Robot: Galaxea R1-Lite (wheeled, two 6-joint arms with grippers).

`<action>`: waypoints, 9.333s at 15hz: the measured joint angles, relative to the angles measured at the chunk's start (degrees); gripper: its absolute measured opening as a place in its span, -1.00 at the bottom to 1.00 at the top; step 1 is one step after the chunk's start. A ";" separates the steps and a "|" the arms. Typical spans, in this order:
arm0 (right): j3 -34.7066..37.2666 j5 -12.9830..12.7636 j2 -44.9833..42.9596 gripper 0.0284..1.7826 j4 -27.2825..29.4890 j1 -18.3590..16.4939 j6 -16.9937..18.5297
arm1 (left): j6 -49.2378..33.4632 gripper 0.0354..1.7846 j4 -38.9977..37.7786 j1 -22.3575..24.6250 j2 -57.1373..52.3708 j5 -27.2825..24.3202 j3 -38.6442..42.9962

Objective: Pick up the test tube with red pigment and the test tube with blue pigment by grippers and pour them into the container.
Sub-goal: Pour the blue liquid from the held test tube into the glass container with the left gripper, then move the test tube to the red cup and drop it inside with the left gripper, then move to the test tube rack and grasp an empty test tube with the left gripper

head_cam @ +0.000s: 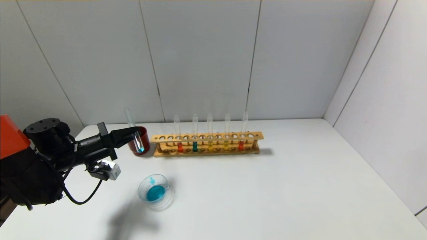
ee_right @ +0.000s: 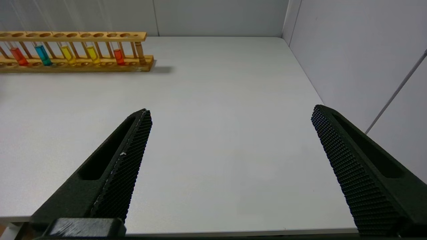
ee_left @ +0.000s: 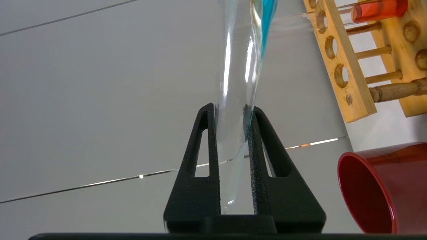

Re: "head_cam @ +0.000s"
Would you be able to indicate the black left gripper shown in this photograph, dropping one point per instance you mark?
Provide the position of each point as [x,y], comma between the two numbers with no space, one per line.
[107,140]

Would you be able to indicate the light blue liquid test tube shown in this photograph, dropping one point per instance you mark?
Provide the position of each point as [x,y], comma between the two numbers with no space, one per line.
[140,146]

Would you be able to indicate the red liquid test tube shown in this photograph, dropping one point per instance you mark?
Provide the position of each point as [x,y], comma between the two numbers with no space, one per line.
[180,147]
[241,145]

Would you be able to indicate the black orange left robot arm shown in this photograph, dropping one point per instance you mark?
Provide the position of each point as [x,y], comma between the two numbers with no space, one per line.
[20,180]

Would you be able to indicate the teal liquid test tube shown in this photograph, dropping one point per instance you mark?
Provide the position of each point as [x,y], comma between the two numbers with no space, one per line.
[195,146]

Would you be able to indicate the wooden test tube rack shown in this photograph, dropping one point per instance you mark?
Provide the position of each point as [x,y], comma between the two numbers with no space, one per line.
[206,136]

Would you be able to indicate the yellow liquid test tube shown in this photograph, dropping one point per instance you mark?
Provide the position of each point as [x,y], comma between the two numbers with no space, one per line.
[226,145]
[210,146]

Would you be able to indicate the dark red plastic cup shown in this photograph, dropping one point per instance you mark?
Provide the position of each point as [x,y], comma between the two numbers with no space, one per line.
[146,143]

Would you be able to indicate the glass beaker with blue liquid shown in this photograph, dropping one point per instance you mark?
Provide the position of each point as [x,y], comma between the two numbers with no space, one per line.
[156,193]

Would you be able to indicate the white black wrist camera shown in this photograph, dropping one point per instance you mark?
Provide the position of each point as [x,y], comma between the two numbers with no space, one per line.
[108,170]

